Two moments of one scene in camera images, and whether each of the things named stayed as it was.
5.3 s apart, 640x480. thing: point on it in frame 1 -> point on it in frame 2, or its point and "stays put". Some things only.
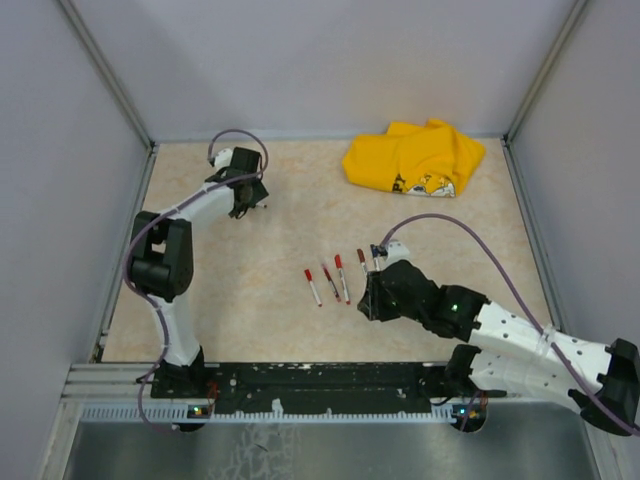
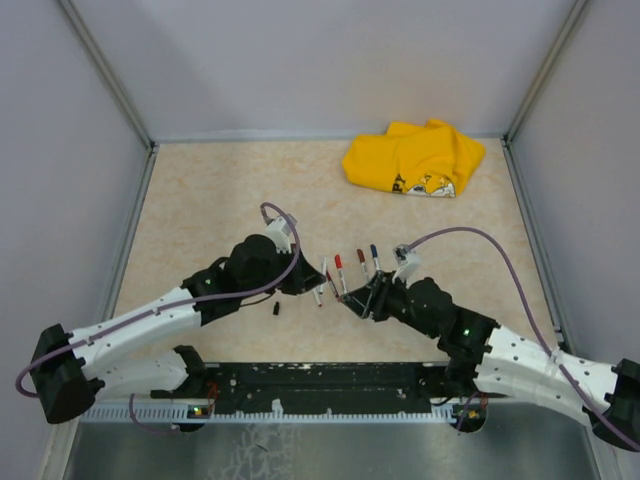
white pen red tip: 339,264 stays put
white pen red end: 309,277 stays put
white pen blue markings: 362,260 stays put
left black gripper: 259,193 -> 303,279
